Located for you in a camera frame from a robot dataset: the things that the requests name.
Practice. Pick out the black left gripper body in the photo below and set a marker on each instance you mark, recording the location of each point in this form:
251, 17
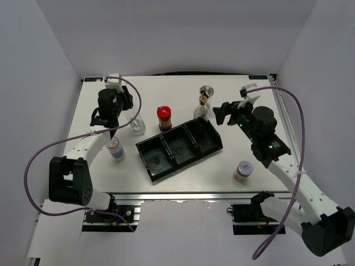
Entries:
123, 101

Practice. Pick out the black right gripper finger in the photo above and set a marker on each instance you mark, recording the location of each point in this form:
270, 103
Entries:
220, 115
226, 106

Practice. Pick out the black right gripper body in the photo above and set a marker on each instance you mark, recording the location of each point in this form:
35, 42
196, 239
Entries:
242, 116

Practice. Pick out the glass bottle with brown residue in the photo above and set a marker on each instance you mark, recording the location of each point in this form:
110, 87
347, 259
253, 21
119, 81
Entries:
203, 108

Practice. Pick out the clear glass oil bottle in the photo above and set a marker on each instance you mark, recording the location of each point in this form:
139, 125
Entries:
138, 126

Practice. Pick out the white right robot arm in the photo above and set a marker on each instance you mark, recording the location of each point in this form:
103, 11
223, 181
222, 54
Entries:
321, 223

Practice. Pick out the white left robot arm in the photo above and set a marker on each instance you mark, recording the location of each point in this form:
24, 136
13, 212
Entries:
69, 177

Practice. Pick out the clear shaker with steel lid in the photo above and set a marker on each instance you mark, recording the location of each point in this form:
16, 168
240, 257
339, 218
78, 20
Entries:
207, 91

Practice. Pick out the right blue logo sticker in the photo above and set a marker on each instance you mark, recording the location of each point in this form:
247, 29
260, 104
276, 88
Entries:
258, 77

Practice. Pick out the blue logo sticker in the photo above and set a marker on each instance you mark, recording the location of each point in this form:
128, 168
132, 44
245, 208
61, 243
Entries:
258, 77
93, 79

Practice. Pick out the red-lid orange sauce jar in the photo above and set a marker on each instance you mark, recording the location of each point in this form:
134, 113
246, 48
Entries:
164, 118

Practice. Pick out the left blue logo sticker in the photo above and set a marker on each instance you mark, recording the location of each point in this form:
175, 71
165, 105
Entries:
93, 79

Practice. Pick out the blue-label silver-lid jar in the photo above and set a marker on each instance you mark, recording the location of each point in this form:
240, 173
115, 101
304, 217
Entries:
115, 149

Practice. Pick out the spice jar with red label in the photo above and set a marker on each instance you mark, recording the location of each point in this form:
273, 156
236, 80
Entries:
243, 170

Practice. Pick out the black three-compartment tray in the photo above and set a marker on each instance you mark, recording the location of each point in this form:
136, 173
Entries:
170, 151

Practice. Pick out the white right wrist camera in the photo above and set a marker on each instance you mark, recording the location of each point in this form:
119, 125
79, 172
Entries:
248, 97

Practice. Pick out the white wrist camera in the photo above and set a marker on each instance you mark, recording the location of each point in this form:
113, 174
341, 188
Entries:
248, 97
114, 82

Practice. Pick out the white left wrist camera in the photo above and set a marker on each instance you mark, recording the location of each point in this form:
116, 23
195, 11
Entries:
114, 82

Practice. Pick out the aluminium right side rail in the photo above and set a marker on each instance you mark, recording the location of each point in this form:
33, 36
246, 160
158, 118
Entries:
285, 129

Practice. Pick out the aluminium rail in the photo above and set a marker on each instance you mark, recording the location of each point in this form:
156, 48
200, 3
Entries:
184, 196
285, 129

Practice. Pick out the aluminium front rail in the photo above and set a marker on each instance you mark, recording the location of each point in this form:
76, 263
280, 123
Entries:
184, 196

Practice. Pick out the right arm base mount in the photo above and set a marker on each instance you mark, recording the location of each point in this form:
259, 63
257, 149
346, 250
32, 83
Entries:
249, 220

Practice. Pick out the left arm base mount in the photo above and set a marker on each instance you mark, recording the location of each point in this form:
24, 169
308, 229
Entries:
120, 217

